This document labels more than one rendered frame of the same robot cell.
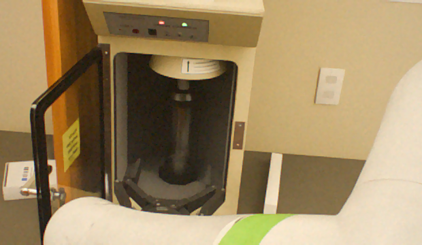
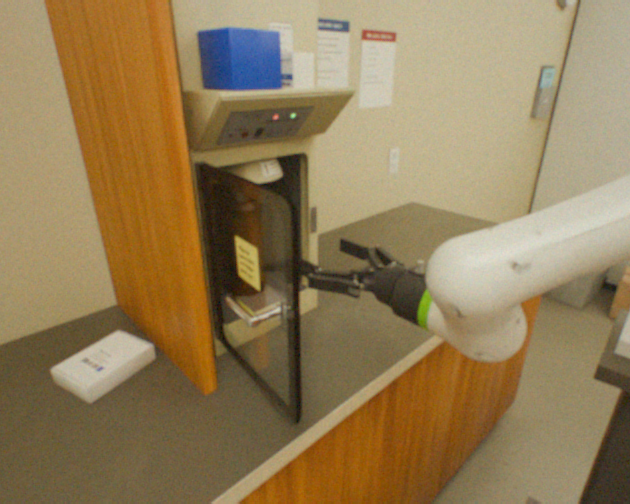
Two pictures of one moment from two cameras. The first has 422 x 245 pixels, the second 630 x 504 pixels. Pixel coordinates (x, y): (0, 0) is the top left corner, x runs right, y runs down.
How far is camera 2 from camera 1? 71 cm
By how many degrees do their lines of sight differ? 39
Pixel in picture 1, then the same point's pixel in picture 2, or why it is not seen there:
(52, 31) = (179, 147)
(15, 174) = (81, 371)
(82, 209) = (491, 237)
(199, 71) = (275, 171)
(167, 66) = (247, 174)
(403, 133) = not seen: outside the picture
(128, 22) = (246, 122)
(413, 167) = not seen: outside the picture
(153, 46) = (243, 153)
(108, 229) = (572, 220)
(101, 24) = (215, 132)
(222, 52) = (296, 146)
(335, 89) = not seen: hidden behind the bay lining
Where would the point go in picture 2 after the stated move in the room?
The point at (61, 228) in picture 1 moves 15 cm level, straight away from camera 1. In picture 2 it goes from (492, 260) to (368, 237)
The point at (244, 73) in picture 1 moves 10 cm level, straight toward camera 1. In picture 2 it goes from (312, 162) to (341, 169)
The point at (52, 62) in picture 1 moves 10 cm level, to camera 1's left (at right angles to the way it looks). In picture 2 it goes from (183, 186) to (119, 198)
